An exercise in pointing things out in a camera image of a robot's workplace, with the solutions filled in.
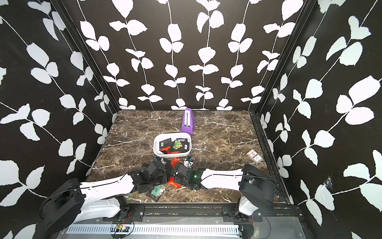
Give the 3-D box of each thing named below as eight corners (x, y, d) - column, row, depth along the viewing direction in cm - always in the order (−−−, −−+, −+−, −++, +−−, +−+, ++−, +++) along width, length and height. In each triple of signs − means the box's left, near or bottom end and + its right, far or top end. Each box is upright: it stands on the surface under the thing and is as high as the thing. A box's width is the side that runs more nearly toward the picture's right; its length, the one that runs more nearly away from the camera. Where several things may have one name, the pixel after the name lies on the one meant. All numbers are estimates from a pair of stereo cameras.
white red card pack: (256, 165, 94) (257, 163, 92) (245, 153, 99) (246, 151, 97) (262, 160, 96) (263, 159, 94) (250, 149, 101) (251, 147, 99)
